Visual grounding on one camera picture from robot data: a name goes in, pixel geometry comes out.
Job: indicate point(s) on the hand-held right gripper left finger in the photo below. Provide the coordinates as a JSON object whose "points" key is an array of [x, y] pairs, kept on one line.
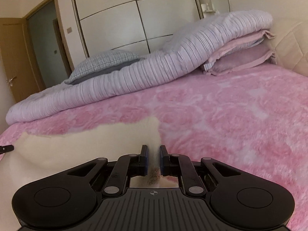
{"points": [[144, 160]]}

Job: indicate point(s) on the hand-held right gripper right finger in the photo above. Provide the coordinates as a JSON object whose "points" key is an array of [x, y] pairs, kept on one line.
{"points": [[163, 160]]}

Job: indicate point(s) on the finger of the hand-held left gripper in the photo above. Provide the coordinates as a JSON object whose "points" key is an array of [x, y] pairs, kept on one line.
{"points": [[6, 148]]}

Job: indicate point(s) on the cream striped garment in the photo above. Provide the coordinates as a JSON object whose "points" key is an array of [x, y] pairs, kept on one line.
{"points": [[72, 146]]}

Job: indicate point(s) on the pink fluffy blanket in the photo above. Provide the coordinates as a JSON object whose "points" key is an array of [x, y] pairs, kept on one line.
{"points": [[228, 130]]}

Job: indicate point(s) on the lilac ribbed quilt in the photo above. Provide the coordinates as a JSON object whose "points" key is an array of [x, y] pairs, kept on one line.
{"points": [[149, 74]]}

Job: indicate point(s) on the brown wooden door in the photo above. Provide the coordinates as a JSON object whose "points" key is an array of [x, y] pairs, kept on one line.
{"points": [[16, 55]]}

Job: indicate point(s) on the grey checked pillow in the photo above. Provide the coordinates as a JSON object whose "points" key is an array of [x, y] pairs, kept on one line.
{"points": [[105, 61]]}

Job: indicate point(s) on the pink pillow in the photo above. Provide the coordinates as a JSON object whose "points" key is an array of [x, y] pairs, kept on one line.
{"points": [[240, 62], [243, 43]]}

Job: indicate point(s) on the cream wardrobe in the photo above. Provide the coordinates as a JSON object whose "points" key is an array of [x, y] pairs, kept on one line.
{"points": [[134, 14]]}

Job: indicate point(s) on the cream padded headboard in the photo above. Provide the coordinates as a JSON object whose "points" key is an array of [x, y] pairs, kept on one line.
{"points": [[288, 48]]}

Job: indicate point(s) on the wall light switch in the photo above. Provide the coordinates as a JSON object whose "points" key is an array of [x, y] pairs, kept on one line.
{"points": [[69, 30]]}

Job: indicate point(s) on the wooden door frame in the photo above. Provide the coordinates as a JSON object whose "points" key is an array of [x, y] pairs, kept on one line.
{"points": [[55, 9]]}

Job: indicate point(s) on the small white wall shelf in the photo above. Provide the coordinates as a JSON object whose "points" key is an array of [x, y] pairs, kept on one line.
{"points": [[208, 9]]}

